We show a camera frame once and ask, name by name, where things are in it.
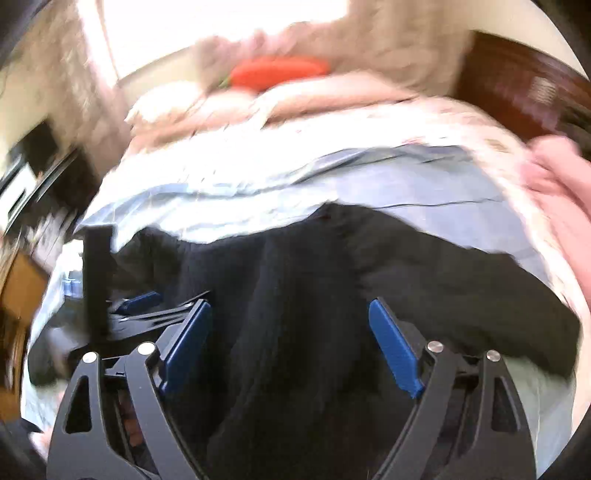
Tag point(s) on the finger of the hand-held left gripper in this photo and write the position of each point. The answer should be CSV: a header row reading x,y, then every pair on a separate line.
x,y
138,302

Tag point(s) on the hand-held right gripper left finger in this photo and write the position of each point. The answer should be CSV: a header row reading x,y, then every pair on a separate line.
x,y
184,346

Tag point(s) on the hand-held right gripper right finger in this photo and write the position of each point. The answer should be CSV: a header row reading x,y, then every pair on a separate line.
x,y
392,344

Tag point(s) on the black garment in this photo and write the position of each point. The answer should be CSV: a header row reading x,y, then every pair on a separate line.
x,y
300,300

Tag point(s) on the dark desk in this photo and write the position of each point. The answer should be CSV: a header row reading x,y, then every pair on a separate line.
x,y
41,161

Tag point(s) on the light blue bed sheet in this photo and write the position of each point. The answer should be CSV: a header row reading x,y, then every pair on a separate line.
x,y
369,175

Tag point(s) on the white floral pillow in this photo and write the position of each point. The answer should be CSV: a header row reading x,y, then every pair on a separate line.
x,y
161,104

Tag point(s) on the pink floral curtain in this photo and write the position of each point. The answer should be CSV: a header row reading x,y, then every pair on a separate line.
x,y
69,83
392,46

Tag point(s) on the pink floral bedsheet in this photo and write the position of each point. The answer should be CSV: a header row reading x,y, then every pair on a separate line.
x,y
323,134

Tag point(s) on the pink cloth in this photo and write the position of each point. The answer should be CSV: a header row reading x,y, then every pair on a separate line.
x,y
563,184

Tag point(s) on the pink pillow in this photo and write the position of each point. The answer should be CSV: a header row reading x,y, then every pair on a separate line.
x,y
341,92

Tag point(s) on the orange carrot plush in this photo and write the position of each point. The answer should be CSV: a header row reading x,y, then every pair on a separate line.
x,y
277,71

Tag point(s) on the bright window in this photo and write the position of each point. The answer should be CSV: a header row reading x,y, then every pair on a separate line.
x,y
207,27

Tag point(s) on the dark wooden headboard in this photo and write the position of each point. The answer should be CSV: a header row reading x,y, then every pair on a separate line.
x,y
517,83

